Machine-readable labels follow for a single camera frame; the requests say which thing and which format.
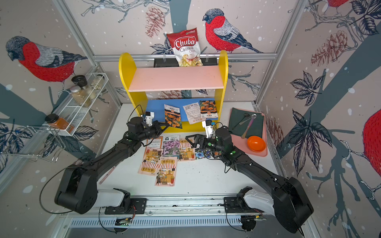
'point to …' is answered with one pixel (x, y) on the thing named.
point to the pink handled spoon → (253, 116)
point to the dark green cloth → (239, 119)
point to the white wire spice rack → (74, 110)
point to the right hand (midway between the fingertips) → (190, 138)
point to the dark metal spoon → (245, 115)
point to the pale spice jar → (97, 81)
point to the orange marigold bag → (208, 109)
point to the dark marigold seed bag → (172, 116)
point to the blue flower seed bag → (201, 153)
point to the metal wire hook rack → (56, 133)
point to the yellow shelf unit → (180, 98)
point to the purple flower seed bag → (171, 145)
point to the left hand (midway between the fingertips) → (171, 122)
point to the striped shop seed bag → (187, 152)
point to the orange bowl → (256, 144)
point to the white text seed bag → (192, 111)
